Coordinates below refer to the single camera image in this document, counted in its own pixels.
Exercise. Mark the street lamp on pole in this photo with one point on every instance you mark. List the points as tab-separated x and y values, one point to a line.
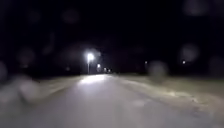
98	66
90	57

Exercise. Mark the grey paved path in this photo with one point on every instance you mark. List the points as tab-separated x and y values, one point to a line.
103	103

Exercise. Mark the grass verge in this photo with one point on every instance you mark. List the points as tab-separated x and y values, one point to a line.
180	88
50	85

